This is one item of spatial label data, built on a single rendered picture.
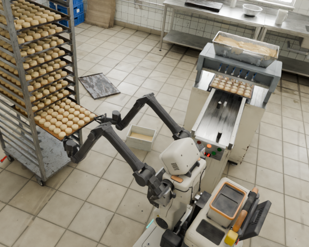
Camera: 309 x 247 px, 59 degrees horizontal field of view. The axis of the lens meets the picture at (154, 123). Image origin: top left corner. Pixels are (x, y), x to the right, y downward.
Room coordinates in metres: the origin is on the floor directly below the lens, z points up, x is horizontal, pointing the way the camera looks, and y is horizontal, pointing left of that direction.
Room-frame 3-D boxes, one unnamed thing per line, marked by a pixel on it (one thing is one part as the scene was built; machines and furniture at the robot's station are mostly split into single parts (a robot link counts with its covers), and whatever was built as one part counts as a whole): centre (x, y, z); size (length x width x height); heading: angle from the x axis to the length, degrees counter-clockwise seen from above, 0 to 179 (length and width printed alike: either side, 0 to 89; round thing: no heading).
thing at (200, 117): (2.56, -0.60, 0.87); 2.01 x 0.03 x 0.07; 162
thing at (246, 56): (2.41, -0.70, 1.25); 0.56 x 0.29 x 0.14; 72
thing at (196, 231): (1.01, -0.47, 0.59); 0.55 x 0.34 x 0.83; 150
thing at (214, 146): (1.58, -0.44, 0.77); 0.24 x 0.04 x 0.14; 72
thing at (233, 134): (2.47, -0.88, 0.87); 2.01 x 0.03 x 0.07; 162
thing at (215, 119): (1.92, -0.55, 0.45); 0.70 x 0.34 x 0.90; 162
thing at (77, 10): (5.64, 2.09, 0.30); 0.60 x 0.40 x 0.20; 166
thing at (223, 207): (1.00, -0.49, 0.87); 0.23 x 0.15 x 0.11; 150
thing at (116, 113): (1.71, 0.29, 0.81); 0.12 x 0.09 x 0.12; 59
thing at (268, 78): (2.41, -0.70, 1.01); 0.72 x 0.33 x 0.34; 72
